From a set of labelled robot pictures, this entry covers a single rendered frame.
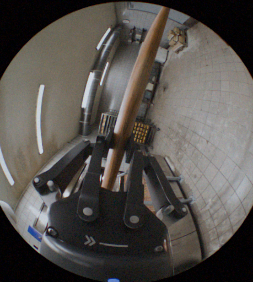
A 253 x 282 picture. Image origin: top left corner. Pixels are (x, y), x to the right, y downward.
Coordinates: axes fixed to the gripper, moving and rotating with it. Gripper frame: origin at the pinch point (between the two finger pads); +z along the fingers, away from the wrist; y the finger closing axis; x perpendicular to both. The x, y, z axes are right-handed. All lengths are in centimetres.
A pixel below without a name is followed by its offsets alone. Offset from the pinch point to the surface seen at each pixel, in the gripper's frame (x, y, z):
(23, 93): 11, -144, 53
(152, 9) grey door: 382, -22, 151
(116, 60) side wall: 233, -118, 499
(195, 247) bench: -80, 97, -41
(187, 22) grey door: 382, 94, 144
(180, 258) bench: -80, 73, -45
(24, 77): 34, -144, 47
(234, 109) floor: 56, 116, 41
